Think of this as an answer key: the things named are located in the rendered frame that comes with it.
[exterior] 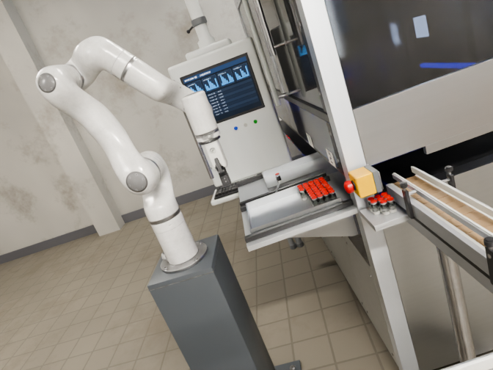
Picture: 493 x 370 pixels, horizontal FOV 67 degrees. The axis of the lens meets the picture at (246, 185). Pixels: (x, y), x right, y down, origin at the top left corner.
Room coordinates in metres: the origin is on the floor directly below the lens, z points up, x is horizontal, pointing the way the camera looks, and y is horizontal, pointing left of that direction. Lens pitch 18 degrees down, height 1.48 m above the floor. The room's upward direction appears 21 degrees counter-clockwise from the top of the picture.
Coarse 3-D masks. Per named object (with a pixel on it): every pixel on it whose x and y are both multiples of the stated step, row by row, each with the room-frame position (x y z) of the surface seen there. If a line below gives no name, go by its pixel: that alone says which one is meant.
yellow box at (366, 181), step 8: (360, 168) 1.09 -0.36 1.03; (368, 168) 1.07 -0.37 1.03; (352, 176) 1.06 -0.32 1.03; (360, 176) 1.03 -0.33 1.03; (368, 176) 1.03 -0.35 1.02; (376, 176) 1.03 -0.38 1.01; (360, 184) 1.03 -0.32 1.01; (368, 184) 1.03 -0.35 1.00; (376, 184) 1.03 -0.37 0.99; (360, 192) 1.03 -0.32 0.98; (368, 192) 1.03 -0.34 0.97
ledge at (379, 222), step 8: (368, 208) 1.10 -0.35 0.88; (400, 208) 1.03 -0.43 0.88; (368, 216) 1.06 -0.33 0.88; (376, 216) 1.04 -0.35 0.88; (384, 216) 1.02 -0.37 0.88; (392, 216) 1.01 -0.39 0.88; (400, 216) 0.99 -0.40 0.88; (376, 224) 1.00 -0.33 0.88; (384, 224) 0.99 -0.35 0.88; (392, 224) 0.99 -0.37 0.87
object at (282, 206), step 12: (312, 180) 1.45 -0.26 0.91; (276, 192) 1.46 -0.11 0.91; (288, 192) 1.45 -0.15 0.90; (252, 204) 1.46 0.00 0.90; (264, 204) 1.46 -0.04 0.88; (276, 204) 1.41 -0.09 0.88; (288, 204) 1.37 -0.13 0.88; (300, 204) 1.33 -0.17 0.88; (324, 204) 1.19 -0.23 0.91; (252, 216) 1.39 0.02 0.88; (264, 216) 1.35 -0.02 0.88; (276, 216) 1.31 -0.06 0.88; (288, 216) 1.20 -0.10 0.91; (300, 216) 1.20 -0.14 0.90; (252, 228) 1.21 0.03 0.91; (264, 228) 1.20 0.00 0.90
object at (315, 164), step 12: (312, 156) 1.78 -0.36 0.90; (276, 168) 1.79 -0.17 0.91; (288, 168) 1.79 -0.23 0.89; (300, 168) 1.73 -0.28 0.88; (312, 168) 1.67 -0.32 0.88; (324, 168) 1.53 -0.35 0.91; (264, 180) 1.70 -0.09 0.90; (276, 180) 1.70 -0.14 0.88; (288, 180) 1.63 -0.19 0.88; (300, 180) 1.53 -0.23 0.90
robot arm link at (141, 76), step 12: (132, 60) 1.25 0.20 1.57; (132, 72) 1.24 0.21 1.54; (144, 72) 1.24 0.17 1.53; (156, 72) 1.26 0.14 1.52; (132, 84) 1.25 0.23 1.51; (144, 84) 1.23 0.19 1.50; (156, 84) 1.23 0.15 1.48; (168, 84) 1.25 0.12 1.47; (180, 84) 1.33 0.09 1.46; (156, 96) 1.24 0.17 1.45; (168, 96) 1.27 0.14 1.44; (180, 96) 1.33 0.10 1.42; (180, 108) 1.35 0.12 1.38
